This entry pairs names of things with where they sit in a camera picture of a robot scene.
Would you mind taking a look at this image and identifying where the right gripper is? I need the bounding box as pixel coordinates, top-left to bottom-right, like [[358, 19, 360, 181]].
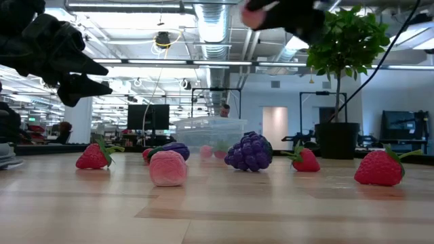
[[243, 0, 327, 45]]

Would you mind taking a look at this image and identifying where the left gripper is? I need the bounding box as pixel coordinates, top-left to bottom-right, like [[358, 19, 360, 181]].
[[0, 13, 113, 108]]

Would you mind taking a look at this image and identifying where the pink round toy fruit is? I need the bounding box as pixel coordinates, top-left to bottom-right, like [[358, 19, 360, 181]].
[[240, 5, 269, 30], [149, 150, 188, 188], [199, 144, 214, 159]]

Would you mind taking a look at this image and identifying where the purple toy eggplant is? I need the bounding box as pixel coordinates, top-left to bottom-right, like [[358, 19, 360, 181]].
[[146, 142, 191, 162]]

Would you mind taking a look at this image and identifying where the purple toy grape bunch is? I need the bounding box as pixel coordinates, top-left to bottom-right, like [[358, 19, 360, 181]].
[[224, 131, 274, 172]]

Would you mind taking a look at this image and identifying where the clear plastic tupperware container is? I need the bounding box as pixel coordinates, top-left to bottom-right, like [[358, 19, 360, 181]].
[[174, 116, 249, 154]]

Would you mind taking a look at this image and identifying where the white building column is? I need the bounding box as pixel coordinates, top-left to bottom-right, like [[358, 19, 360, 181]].
[[63, 96, 94, 145]]

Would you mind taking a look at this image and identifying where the black background monitor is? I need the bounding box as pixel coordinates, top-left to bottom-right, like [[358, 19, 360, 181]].
[[127, 104, 170, 131]]

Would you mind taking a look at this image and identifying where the grey folded cloth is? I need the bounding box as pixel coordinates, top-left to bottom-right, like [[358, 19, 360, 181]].
[[0, 142, 24, 170]]

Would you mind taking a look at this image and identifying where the green plant in black pot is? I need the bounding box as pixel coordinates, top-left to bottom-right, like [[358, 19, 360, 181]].
[[306, 5, 391, 160]]

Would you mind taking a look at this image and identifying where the dark display on stand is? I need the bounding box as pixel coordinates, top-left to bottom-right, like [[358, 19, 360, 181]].
[[381, 110, 430, 154]]

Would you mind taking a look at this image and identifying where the silver ventilation duct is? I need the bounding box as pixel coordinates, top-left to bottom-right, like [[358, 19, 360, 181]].
[[193, 0, 237, 106]]

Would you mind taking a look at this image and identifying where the black aluminium table frame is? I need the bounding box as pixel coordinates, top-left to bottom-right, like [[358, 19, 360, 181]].
[[13, 142, 434, 167]]

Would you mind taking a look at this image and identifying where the black metal gantry frame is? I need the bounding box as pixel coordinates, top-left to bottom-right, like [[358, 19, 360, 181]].
[[299, 90, 349, 136]]

